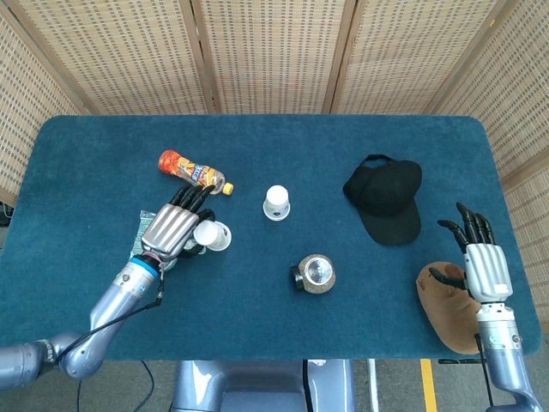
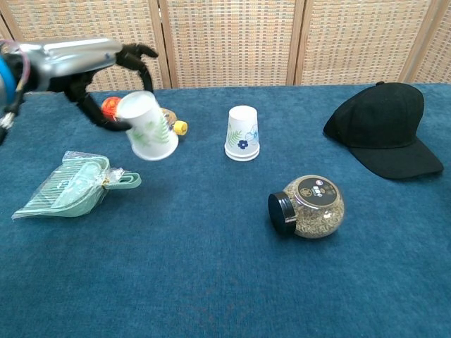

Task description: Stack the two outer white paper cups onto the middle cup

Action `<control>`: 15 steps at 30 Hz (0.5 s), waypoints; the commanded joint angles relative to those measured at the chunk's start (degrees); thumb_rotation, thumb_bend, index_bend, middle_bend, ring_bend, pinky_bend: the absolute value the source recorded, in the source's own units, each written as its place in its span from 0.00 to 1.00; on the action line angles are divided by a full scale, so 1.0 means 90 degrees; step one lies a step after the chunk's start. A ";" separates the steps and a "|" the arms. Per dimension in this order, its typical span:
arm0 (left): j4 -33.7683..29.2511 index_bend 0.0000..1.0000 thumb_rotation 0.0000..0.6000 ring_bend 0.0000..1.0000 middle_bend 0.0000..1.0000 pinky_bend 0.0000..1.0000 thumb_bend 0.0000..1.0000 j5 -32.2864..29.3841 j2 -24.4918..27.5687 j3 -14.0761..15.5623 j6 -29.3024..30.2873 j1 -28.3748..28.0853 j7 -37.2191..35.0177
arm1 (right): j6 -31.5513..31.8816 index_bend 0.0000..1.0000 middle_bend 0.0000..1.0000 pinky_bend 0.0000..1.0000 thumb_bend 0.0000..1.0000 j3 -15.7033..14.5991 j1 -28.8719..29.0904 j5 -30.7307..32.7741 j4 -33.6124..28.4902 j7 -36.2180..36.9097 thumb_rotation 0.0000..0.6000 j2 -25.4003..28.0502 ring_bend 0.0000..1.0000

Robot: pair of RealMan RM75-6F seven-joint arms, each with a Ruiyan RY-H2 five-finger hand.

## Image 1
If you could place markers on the blue-grey robot torso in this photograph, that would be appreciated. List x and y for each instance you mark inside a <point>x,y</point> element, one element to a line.
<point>257,386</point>

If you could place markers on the blue table mat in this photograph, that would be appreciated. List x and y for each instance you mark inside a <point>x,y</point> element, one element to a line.
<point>257,326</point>

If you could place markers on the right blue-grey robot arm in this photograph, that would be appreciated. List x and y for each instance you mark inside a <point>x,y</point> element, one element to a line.
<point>506,360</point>

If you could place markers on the green dustpan in plastic bag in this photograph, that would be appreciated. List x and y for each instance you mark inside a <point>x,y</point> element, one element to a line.
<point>145,219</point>

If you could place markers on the black baseball cap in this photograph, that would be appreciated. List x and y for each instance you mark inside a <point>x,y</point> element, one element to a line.
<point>386,193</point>

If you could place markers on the woven bamboo folding screen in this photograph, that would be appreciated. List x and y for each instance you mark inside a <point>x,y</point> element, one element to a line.
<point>274,56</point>

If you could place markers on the brown plush toy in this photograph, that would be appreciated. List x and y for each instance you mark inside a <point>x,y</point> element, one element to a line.
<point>446,313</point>

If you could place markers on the round glass jar black lid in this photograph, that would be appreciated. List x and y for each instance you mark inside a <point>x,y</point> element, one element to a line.
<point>315,272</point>

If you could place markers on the orange label plastic drink bottle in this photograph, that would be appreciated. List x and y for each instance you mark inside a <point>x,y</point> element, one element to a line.
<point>188,169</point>

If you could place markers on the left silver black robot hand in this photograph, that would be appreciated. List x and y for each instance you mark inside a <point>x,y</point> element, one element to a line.
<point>171,232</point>

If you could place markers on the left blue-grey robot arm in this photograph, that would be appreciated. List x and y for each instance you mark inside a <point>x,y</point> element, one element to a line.
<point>120,296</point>

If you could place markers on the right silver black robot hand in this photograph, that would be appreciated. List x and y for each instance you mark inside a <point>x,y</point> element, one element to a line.
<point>486,274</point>

